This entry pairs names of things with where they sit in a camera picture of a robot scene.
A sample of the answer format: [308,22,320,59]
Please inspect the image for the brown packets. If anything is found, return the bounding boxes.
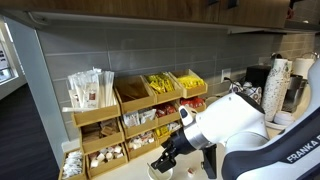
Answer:
[81,119,120,143]

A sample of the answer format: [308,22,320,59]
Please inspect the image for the wire coffee pod carousel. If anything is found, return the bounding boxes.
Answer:
[227,81,264,105]

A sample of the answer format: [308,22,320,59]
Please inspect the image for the black coffee machine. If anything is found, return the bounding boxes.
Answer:
[245,64,272,92]

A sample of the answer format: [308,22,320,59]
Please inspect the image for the white sachets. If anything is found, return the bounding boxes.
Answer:
[128,131,156,150]
[61,150,84,179]
[122,108,157,129]

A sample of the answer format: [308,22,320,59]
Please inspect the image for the white plate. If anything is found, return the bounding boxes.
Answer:
[265,119,297,132]

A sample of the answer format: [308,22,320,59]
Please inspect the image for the white wall outlet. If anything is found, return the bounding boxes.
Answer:
[220,67,232,84]

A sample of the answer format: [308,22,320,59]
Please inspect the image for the stainless steel container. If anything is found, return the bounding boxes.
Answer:
[282,73,305,113]

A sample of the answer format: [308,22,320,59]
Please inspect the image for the stack of cup lids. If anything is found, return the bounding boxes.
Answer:
[272,110,296,127]

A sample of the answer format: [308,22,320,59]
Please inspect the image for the bundle of wrapped chopsticks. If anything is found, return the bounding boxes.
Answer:
[67,67,117,110]

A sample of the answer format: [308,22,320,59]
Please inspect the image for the red packets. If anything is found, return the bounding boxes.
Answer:
[154,103,178,118]
[179,96,206,110]

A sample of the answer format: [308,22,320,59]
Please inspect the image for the wooden nine-bin condiment rack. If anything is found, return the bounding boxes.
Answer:
[114,68,209,161]

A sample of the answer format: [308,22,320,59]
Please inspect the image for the bright yellow packets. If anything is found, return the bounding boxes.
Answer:
[176,74,205,90]

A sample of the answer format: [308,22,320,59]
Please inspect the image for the wooden three-tier rack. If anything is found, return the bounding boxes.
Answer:
[71,99,130,180]

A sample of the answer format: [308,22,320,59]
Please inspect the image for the tall patterned paper cup stack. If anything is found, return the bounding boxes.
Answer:
[259,57,292,122]

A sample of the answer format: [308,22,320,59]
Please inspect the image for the single paper cup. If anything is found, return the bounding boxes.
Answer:
[146,164,174,180]

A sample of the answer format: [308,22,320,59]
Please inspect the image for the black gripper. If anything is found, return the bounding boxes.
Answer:
[150,128,194,174]

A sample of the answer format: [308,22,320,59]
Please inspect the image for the yellow-green packets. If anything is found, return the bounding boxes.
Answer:
[145,73,176,95]

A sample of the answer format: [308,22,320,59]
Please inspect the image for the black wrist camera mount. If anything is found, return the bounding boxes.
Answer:
[200,143,219,180]

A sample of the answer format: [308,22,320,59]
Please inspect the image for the white creamer cups pile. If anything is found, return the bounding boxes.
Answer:
[89,144,125,169]

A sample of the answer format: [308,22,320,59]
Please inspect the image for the chrome faucet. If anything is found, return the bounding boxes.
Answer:
[300,51,318,64]

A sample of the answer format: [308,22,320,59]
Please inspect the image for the small wooden bin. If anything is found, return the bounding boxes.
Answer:
[57,148,89,180]

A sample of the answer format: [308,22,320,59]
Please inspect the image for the wooden wall cabinet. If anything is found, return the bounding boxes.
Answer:
[0,0,292,30]

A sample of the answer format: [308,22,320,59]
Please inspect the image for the yellow and white packets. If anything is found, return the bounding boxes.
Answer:
[154,121,183,139]

